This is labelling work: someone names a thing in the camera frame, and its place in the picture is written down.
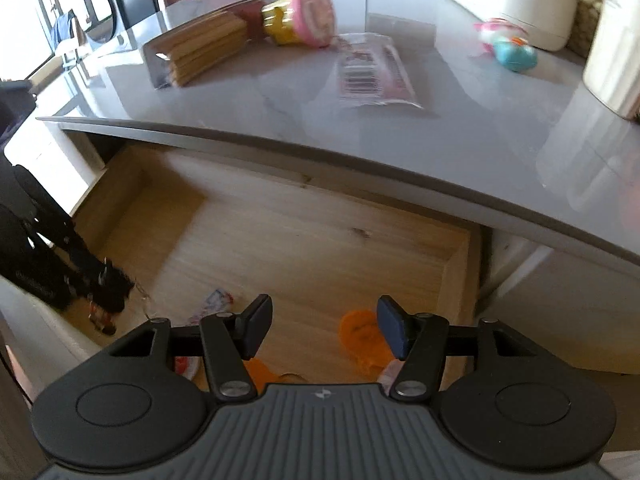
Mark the white oblong container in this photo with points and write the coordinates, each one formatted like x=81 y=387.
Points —
x=525 y=5

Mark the large glass jar with peanuts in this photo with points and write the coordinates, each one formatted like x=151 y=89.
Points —
x=587 y=10

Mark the small white printed packet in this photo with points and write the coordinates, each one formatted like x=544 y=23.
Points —
x=212 y=305

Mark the cream ribbed pitcher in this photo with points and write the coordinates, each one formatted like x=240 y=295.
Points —
x=615 y=60

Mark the pink blue figurine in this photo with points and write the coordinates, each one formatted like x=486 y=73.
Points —
x=515 y=55

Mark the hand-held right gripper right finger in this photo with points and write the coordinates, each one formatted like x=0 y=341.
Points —
x=395 y=327

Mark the red-lidded jelly cup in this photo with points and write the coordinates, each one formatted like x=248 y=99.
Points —
x=375 y=75

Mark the white table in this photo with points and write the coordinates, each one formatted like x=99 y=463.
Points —
x=550 y=310

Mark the blue cloth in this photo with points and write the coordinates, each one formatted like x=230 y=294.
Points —
x=62 y=30

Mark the pink yellow toy camera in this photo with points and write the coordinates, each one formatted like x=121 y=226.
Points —
x=310 y=15

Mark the washing machine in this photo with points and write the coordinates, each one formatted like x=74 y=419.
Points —
x=100 y=10

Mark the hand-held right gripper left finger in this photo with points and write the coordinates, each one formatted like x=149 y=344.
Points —
x=252 y=327

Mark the white table drawer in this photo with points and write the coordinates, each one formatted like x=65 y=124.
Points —
x=300 y=250

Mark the dark blurred object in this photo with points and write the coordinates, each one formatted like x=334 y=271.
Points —
x=15 y=110

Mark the orange plastic bowl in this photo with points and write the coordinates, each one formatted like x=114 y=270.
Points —
x=360 y=335

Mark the red white small item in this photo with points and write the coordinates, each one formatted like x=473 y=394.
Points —
x=187 y=367

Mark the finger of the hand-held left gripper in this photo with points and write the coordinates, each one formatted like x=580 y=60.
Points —
x=102 y=280

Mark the yellow noodle pack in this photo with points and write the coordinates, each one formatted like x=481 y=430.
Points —
x=200 y=45

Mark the orange plastic toy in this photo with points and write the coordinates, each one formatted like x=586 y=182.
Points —
x=257 y=375

